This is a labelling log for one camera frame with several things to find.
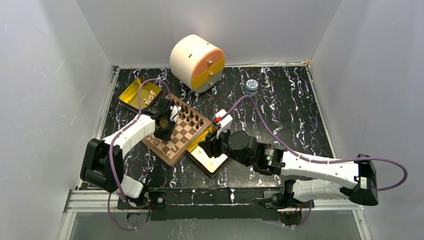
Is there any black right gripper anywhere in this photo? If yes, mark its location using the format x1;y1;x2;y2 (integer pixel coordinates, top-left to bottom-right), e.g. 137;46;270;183
197;124;252;168

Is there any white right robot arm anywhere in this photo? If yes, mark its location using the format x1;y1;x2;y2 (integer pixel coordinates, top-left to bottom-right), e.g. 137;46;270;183
198;130;379;207

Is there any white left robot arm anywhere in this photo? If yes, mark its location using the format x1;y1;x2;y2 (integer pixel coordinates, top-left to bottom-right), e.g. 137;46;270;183
80;97;182;208

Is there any wooden chess board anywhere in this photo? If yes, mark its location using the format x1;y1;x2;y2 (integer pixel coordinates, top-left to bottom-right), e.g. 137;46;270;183
141;94;212;167

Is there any dark chess pieces row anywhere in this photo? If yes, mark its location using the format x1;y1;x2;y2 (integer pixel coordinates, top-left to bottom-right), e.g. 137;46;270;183
174;100;207;131

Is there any gold tin with white pieces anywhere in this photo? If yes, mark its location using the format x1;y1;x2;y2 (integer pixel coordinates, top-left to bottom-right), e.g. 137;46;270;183
118;77;164;112

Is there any empty gold tin lid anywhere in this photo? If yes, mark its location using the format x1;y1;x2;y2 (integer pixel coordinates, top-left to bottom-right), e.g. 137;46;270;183
186;125;230;178

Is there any small blue white jar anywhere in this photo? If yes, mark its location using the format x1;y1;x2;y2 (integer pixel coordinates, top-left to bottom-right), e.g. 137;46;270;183
244;79;259;97

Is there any round pastel drawer cabinet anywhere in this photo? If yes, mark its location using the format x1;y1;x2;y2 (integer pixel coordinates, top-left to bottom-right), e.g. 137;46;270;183
169;34;226;94

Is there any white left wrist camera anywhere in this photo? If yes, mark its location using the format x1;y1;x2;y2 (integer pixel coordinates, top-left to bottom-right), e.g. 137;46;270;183
169;105;181;122

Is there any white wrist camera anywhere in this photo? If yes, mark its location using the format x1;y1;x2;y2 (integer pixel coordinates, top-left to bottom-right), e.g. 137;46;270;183
212;109;233;139
169;105;181;122

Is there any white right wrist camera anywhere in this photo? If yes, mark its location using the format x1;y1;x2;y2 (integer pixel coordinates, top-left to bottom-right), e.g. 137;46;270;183
212;109;233;139

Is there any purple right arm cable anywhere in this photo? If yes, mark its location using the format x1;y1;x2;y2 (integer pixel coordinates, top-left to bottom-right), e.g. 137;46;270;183
213;95;409;229

